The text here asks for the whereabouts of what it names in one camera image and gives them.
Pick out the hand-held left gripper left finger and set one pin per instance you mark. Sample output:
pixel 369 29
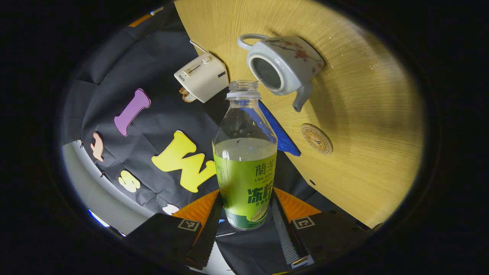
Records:
pixel 208 244

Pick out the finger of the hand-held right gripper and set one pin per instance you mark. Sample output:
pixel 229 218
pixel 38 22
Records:
pixel 140 20

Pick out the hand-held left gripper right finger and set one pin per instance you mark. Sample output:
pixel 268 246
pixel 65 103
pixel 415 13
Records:
pixel 284 236

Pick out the white teacup lid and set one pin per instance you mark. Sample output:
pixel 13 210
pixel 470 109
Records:
pixel 156 10

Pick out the green label water bottle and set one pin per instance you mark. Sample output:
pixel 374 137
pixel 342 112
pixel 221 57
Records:
pixel 244 183

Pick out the round wooden coaster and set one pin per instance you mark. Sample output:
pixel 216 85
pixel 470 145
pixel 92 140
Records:
pixel 316 138

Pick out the white floral teacup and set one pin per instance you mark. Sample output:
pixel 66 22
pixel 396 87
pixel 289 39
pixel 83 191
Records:
pixel 298 65

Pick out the brown toast slice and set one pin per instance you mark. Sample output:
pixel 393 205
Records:
pixel 183 91

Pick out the white toaster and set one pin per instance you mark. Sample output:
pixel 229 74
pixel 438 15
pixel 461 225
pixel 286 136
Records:
pixel 202 78

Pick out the pale bread slice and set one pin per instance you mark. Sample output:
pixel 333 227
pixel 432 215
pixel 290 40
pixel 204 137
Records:
pixel 190 98

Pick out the black backdrop cloth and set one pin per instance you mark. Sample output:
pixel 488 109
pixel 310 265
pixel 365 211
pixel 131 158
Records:
pixel 153 114

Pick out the blue towel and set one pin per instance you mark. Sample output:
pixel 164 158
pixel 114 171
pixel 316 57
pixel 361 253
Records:
pixel 284 141

